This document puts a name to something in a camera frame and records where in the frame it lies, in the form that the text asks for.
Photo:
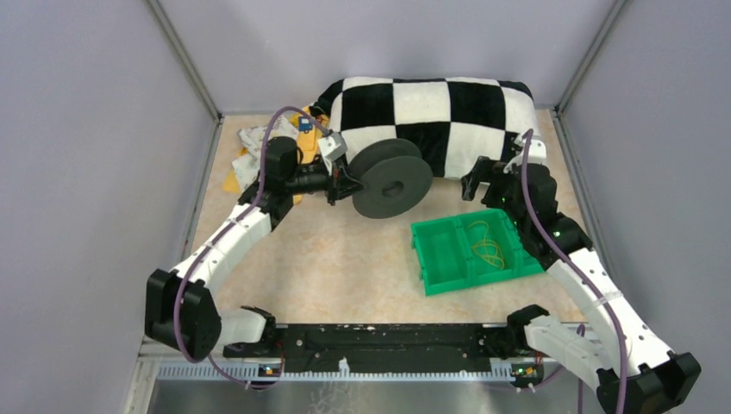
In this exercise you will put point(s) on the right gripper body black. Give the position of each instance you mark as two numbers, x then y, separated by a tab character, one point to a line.
498	196

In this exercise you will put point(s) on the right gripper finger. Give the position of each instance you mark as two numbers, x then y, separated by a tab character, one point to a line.
469	185
486	168

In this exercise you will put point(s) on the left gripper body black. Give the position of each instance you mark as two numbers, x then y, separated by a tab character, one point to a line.
334	186

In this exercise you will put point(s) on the dark grey filament spool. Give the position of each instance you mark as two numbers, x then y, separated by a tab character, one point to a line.
395	178

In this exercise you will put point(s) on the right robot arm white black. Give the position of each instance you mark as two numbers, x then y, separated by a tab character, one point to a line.
629	368

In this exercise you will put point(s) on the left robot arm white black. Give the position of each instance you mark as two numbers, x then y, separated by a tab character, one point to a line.
181	310

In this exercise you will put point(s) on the black white checkered blanket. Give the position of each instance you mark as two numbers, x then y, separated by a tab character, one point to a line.
452	121

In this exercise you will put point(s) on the yellow cloth with truck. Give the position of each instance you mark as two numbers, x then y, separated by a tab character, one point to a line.
295	127

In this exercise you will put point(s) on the green three-compartment bin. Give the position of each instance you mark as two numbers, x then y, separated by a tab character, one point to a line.
470	250

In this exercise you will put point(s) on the white patterned cloth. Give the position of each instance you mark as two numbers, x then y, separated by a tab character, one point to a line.
246	166

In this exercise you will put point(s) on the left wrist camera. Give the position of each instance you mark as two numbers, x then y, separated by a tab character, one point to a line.
332	146

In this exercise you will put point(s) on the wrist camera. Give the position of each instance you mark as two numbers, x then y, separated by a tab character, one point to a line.
537	152
332	146

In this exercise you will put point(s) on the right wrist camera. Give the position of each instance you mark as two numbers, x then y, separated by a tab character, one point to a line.
537	152

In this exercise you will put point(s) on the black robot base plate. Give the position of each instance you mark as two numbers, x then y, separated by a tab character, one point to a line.
386	348

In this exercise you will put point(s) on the grey slotted cable duct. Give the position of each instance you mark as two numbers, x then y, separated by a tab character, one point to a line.
500	371

